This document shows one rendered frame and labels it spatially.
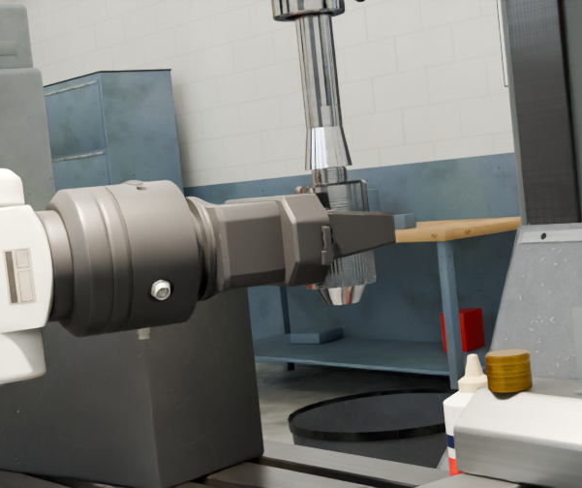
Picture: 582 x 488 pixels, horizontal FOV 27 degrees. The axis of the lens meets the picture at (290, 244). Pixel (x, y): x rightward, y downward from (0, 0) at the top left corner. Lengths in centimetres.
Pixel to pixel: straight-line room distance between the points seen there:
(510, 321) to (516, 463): 54
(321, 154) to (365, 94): 620
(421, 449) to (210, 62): 578
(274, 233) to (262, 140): 701
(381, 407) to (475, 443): 245
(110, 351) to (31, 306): 27
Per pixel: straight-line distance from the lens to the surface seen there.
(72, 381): 100
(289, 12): 78
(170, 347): 94
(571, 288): 110
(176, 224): 71
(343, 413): 303
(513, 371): 61
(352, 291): 78
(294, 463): 99
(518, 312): 113
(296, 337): 702
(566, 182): 113
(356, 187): 78
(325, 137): 78
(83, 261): 69
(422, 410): 305
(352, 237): 76
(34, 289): 69
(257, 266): 72
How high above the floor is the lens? 118
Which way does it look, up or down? 3 degrees down
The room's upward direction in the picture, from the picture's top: 6 degrees counter-clockwise
